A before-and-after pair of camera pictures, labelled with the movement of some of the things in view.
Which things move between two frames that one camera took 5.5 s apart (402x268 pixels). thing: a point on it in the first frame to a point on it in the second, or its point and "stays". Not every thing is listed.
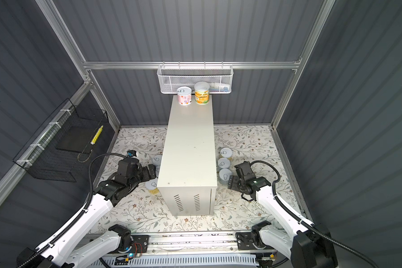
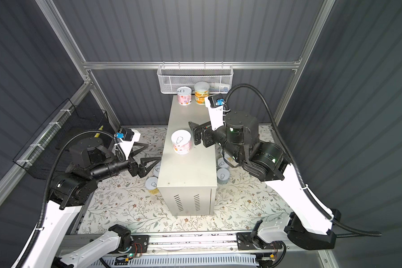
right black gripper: [233, 182] to [196, 129]
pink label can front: [184, 95] stays
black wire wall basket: [61, 149] stays
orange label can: [201, 90] stays
